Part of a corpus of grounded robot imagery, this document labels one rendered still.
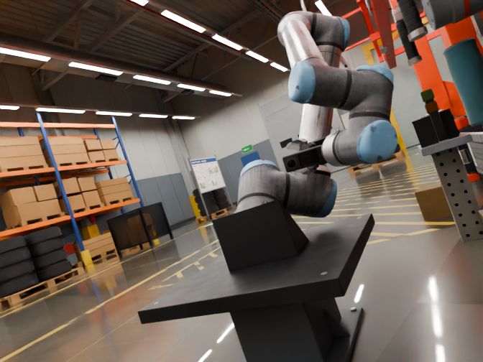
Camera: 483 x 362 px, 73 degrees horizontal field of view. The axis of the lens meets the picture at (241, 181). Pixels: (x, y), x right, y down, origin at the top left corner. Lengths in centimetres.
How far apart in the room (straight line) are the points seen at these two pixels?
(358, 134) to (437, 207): 149
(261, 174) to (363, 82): 50
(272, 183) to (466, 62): 70
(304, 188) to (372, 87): 47
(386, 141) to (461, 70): 53
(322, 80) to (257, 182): 47
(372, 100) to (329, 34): 56
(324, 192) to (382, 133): 45
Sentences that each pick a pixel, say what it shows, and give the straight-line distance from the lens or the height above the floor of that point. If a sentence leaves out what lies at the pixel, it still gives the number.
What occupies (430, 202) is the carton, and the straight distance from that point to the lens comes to 222.
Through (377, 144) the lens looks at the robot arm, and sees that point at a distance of 77.
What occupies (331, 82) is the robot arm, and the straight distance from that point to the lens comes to 78.
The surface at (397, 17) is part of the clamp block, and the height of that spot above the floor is 91.
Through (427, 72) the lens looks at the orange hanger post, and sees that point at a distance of 351.
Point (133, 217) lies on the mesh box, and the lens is 868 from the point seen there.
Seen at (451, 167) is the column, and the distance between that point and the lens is 168.
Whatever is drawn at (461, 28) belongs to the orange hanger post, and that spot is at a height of 83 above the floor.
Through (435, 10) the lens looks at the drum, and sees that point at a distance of 115.
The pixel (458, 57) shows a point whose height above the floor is 69.
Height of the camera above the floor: 53
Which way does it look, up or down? 2 degrees up
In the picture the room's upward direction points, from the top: 19 degrees counter-clockwise
